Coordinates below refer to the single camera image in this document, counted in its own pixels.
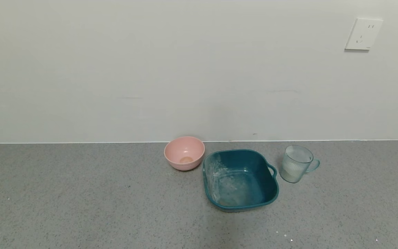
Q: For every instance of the pink ribbed plastic bowl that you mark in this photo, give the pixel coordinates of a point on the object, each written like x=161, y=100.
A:
x=176, y=152

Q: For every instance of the teal square plastic basin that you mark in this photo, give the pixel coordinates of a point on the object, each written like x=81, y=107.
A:
x=264, y=186

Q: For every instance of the white wall power socket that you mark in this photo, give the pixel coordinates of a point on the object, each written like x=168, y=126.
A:
x=363, y=34

